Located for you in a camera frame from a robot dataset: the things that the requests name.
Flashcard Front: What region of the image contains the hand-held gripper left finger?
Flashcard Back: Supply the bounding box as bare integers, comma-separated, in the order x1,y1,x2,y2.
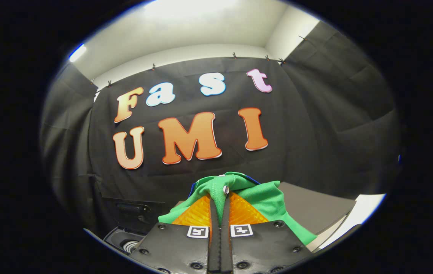
129,193,221,274

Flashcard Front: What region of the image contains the dark washing machine lid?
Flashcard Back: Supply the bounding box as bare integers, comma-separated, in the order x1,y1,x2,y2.
100,196,166,233

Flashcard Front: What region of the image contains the narrow ceiling light strip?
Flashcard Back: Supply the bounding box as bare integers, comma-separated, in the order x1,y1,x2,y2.
68,44,88,63

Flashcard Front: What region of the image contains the row of small cloth clips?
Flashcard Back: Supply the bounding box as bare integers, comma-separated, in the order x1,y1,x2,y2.
89,34,309,86

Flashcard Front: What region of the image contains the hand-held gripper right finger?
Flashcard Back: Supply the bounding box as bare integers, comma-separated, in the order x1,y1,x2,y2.
220,192,314,274

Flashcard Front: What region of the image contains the green polo shirt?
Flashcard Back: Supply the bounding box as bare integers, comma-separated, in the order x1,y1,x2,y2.
158,171,318,246

